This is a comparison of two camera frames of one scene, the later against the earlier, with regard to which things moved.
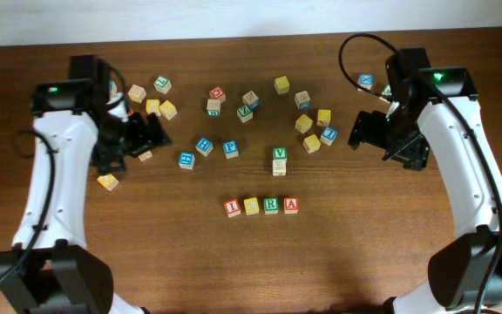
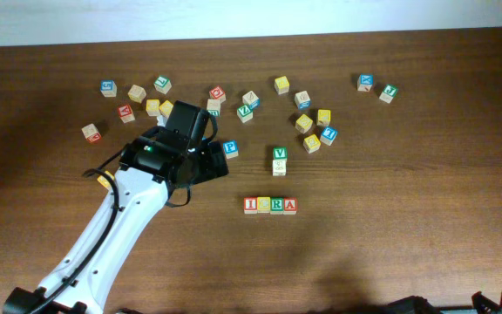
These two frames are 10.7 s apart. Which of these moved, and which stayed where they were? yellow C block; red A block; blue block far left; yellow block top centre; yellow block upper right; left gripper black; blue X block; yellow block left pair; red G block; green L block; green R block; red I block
Moved: green R block; yellow C block; red I block; left gripper black
Stayed: red A block; blue X block; yellow block top centre; yellow block left pair; yellow block upper right; blue block far left; green L block; red G block
